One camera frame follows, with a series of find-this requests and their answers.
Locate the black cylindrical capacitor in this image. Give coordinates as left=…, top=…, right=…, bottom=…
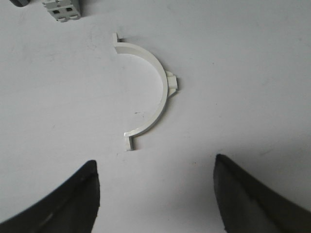
left=10, top=0, right=30, bottom=7

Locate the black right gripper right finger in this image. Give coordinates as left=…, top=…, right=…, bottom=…
left=213, top=154, right=311, bottom=233

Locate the white half pipe clamp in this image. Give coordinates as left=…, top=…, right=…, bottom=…
left=112, top=33, right=178, bottom=151

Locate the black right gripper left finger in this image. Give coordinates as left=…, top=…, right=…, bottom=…
left=0, top=160, right=100, bottom=233

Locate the white circuit breaker red switch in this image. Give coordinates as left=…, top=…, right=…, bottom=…
left=41, top=0, right=81, bottom=22

